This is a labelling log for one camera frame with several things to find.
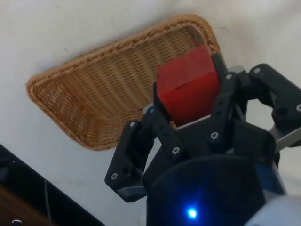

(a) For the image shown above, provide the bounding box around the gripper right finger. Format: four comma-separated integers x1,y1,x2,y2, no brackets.
206,53,301,152

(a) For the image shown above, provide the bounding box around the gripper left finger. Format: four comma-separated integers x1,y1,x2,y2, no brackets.
104,81,189,203

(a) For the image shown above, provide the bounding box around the red cube block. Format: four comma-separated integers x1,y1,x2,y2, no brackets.
157,45,221,126

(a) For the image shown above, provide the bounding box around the brown wicker basket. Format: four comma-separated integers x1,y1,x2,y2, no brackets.
25,14,222,152

